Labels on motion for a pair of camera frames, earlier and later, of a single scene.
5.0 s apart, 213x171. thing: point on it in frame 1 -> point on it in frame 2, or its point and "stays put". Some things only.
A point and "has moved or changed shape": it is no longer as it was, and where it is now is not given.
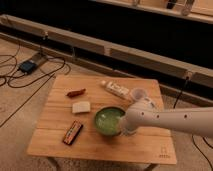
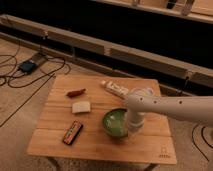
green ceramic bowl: x=108 y=120 has moved or changed shape
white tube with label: x=116 y=89 stays put
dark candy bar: x=73 y=132 stays put
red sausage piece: x=75 y=93 stays put
